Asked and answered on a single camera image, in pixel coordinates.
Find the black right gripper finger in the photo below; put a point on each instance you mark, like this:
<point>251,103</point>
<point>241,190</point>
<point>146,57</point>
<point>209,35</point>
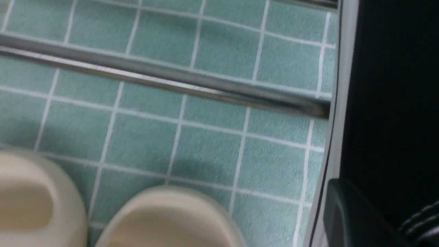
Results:
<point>350,220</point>

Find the black canvas sneaker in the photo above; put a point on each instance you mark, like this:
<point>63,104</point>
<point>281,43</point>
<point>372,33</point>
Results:
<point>383,124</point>

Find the steel shoe rack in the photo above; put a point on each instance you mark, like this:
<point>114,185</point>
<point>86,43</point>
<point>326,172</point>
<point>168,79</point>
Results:
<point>154,77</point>

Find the right cream foam slipper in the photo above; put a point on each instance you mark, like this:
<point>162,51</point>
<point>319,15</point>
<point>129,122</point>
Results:
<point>171,216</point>

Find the cream foam slipper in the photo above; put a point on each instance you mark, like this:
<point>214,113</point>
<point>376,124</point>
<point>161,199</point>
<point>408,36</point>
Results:
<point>40,205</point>
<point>171,216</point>

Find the green checkered cloth mat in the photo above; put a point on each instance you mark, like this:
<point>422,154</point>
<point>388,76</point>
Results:
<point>116,139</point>

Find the left cream foam slipper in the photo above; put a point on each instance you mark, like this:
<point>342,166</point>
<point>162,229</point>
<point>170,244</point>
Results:
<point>40,205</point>

